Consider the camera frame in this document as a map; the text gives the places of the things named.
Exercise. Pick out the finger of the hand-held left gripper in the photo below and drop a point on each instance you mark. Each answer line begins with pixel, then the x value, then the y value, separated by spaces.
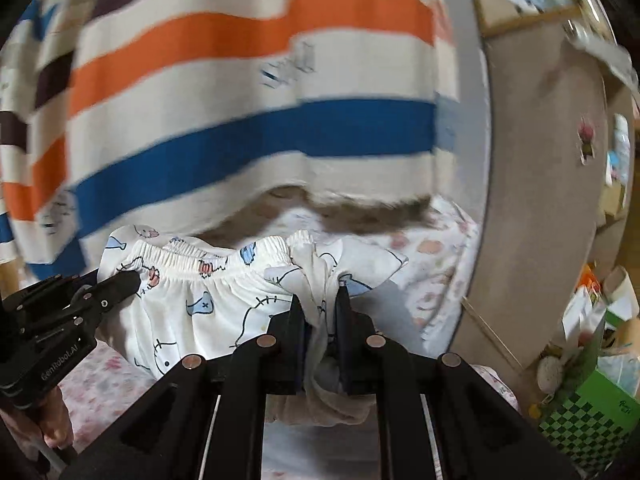
pixel 120 287

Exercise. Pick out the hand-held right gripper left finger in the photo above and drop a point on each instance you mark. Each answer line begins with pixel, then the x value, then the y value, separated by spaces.
pixel 300 340

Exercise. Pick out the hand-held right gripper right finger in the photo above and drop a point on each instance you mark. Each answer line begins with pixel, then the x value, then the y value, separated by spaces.
pixel 342 340

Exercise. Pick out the white cartoon print pants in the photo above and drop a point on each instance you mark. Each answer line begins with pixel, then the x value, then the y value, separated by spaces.
pixel 225 300

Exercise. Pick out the person's left hand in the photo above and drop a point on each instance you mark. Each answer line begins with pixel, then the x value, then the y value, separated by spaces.
pixel 55 420

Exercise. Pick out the pink printed bed sheet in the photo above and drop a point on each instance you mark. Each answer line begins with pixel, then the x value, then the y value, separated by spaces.
pixel 440 260

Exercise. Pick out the striped hanging curtain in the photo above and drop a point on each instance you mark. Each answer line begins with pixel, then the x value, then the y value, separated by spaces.
pixel 250 85

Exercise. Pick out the wooden shelf cabinet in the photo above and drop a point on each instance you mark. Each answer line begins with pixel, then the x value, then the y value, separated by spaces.
pixel 540 185

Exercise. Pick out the white plastic bag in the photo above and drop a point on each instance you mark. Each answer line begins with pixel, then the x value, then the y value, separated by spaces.
pixel 595 305

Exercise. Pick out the green checkered box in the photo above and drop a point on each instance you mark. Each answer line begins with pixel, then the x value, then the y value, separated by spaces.
pixel 585 420

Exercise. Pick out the cartoon sticker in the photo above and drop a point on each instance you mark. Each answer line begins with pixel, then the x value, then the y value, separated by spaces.
pixel 586 137

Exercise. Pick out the white bottle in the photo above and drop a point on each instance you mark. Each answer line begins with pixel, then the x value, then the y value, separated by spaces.
pixel 621 135

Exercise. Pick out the glass jar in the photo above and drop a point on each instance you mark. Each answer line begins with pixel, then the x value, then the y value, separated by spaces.
pixel 585 0

